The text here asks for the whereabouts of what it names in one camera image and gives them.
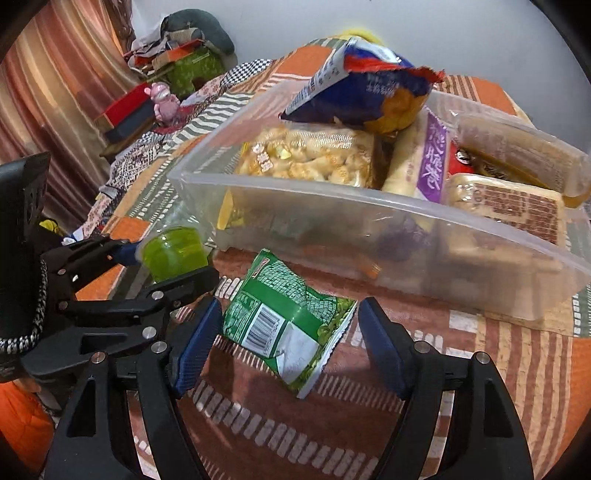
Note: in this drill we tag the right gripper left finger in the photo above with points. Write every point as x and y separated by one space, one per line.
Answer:
94 437

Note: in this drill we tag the green jelly cup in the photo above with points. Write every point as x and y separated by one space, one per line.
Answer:
172 252

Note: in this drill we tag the red sausage snack packet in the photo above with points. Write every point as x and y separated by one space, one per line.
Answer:
460 162

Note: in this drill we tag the pink plush toy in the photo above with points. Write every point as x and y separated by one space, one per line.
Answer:
165 103

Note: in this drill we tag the clear bag puffed snacks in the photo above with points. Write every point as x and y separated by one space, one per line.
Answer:
310 152

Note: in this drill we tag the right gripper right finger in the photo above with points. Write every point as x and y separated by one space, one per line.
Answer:
485 439

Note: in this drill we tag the purple coconut roll pack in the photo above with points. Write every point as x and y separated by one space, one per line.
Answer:
420 159

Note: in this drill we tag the blue white snack bag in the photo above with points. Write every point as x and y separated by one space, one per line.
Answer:
367 86

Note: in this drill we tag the dark grey pillow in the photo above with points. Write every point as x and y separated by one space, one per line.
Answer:
190 24

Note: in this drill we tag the yellow chips bag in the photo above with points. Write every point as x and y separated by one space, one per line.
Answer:
232 212

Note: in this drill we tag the striped orange curtain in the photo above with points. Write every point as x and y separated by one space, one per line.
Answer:
62 72

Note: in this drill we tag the green pea snack bag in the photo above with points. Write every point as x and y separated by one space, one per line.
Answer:
289 325

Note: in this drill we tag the brown biscuit roll pack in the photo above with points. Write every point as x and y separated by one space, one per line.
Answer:
531 155

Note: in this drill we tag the clear plastic storage bin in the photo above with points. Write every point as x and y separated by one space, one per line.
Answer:
392 241

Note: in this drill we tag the yellow pillow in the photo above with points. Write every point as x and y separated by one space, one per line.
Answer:
362 33

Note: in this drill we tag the brown wafer snack pack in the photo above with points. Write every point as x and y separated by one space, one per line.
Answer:
537 211

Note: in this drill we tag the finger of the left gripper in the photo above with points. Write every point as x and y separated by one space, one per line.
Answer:
92 254
159 299

